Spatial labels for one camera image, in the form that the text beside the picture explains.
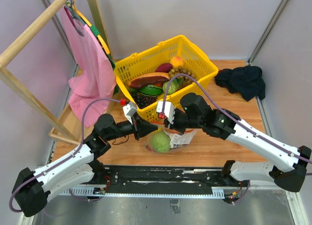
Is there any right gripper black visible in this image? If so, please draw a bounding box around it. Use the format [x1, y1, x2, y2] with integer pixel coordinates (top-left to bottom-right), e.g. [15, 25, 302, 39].
[164, 107, 204, 133]

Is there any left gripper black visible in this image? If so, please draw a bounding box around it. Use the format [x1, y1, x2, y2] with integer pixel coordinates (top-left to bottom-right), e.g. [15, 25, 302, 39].
[106, 112, 158, 141]

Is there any orange fruit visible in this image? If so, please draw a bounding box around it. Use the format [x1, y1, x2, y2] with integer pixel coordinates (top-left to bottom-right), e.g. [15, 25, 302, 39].
[166, 129, 194, 134]

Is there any clear zip top bag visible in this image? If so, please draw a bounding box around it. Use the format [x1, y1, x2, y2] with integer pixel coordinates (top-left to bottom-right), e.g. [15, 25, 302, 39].
[141, 122, 197, 153]

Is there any green cabbage back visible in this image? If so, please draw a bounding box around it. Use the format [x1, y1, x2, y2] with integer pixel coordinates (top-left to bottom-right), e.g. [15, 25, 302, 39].
[149, 131, 171, 153]

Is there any green cabbage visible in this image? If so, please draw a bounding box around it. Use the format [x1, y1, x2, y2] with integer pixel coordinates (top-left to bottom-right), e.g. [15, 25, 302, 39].
[162, 79, 180, 95]
[149, 131, 171, 153]

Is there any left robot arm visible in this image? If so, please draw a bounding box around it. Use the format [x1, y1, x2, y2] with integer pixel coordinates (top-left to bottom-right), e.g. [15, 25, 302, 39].
[9, 114, 158, 217]

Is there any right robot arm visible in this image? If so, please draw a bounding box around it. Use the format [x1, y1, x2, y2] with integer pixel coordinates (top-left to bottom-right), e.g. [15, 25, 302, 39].
[157, 93, 312, 192]

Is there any black grape bunch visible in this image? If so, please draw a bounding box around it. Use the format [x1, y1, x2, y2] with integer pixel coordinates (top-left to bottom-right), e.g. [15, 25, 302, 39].
[131, 93, 157, 109]

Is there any green cabbage front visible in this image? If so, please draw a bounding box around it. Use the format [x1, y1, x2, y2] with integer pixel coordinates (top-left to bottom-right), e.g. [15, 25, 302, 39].
[162, 79, 180, 95]

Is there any watermelon slice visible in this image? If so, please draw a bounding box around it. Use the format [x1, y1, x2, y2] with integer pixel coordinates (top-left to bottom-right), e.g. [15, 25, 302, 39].
[139, 85, 163, 96]

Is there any purple sweet potato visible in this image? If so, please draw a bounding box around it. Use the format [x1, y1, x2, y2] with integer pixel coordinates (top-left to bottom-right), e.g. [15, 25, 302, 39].
[155, 63, 173, 73]

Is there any peach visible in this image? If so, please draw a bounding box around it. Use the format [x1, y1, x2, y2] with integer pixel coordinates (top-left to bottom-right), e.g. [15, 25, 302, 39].
[170, 56, 184, 68]

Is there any pink shirt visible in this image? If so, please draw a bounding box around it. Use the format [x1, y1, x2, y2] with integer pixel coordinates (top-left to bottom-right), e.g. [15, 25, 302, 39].
[60, 6, 116, 121]

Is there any yellow plastic basket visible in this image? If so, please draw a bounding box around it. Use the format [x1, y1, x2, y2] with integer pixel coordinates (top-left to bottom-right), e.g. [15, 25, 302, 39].
[114, 35, 218, 122]

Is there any dark navy cloth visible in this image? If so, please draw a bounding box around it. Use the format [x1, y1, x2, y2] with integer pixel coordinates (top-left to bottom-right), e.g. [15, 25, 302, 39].
[214, 65, 266, 101]

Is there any yellow clothes hanger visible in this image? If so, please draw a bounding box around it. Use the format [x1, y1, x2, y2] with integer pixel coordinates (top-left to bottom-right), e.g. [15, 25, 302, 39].
[78, 11, 110, 55]

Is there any grey clothes hanger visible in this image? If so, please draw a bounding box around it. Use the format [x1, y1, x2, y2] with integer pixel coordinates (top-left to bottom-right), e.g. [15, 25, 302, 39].
[63, 0, 86, 37]

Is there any wooden clothes rack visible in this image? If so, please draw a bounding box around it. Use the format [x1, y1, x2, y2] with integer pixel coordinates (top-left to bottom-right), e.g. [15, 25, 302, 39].
[0, 0, 115, 144]

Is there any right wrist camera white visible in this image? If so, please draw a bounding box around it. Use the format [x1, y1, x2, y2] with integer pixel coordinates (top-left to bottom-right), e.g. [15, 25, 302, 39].
[156, 101, 175, 124]

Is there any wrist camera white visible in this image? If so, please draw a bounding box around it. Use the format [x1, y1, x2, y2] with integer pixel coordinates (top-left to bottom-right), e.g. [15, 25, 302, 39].
[156, 101, 175, 124]
[122, 102, 137, 124]

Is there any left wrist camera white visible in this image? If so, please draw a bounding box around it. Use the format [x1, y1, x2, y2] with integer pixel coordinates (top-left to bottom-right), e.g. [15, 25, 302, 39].
[122, 102, 137, 124]

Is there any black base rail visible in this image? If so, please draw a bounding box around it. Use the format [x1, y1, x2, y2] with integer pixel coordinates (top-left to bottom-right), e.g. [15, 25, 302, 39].
[81, 165, 246, 195]

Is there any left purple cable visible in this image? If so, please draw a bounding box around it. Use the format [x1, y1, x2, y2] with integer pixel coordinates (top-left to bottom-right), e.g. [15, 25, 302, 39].
[9, 98, 127, 213]

